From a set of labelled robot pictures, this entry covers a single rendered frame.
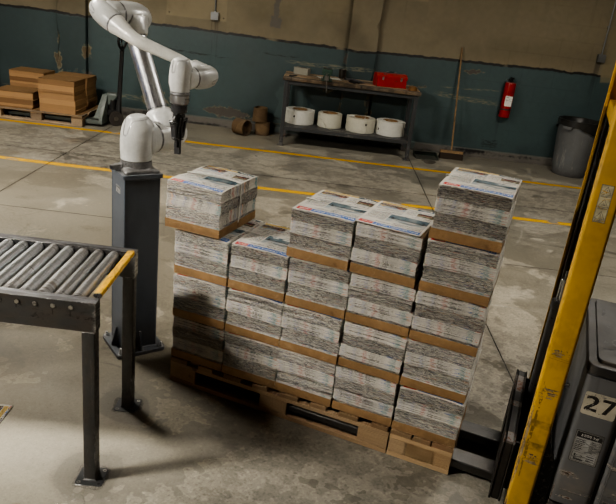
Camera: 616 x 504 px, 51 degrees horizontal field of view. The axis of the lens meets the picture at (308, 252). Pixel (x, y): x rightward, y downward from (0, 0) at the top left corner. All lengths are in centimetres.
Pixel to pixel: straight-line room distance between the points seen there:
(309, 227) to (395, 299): 48
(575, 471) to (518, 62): 758
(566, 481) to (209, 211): 185
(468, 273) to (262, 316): 97
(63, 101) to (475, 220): 716
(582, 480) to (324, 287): 127
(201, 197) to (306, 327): 75
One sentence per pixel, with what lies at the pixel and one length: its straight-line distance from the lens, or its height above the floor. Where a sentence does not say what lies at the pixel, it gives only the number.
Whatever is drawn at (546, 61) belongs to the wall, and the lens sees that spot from 991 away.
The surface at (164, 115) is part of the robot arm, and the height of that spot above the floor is 126.
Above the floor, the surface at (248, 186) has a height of 103.
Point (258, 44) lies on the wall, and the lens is 950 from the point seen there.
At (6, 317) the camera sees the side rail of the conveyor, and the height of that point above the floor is 70.
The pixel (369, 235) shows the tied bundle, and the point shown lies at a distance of 272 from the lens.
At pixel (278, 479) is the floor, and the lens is 293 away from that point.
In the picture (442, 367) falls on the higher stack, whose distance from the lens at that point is 286.
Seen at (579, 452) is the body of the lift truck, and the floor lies 42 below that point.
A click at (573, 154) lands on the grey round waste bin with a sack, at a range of 955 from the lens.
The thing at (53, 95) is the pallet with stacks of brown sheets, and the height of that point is 36.
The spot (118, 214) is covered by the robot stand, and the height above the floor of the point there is 77.
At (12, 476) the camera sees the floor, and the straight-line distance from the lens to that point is 300.
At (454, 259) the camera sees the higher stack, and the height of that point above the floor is 100.
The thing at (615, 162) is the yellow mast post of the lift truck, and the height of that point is 152.
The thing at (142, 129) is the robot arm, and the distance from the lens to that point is 330.
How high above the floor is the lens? 191
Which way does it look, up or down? 21 degrees down
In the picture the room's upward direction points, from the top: 7 degrees clockwise
